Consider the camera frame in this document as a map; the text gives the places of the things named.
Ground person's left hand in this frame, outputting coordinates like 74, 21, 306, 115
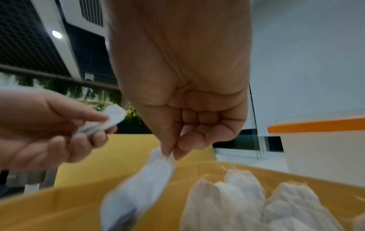
0, 90, 118, 172

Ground person's right hand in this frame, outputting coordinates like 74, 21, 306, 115
104, 0, 253, 161

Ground translucent yellow tray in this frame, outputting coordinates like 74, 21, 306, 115
0, 161, 365, 231

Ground tea bag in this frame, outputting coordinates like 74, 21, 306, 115
99, 147, 176, 231
71, 105, 127, 138

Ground group of white tea bags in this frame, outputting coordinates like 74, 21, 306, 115
179, 166, 365, 231

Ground green artificial plants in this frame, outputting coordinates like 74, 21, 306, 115
0, 74, 146, 127

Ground black planter box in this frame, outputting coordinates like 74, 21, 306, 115
116, 123, 153, 135

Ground yellow bench backrest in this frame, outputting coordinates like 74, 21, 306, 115
54, 134, 216, 188

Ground white ceiling air vent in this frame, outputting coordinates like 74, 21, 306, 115
78, 0, 104, 28

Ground white roller blind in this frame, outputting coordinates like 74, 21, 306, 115
250, 0, 365, 137

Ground clear container orange rim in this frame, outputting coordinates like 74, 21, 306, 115
268, 117, 365, 188

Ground blind pull cord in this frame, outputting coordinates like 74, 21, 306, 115
248, 84, 266, 159

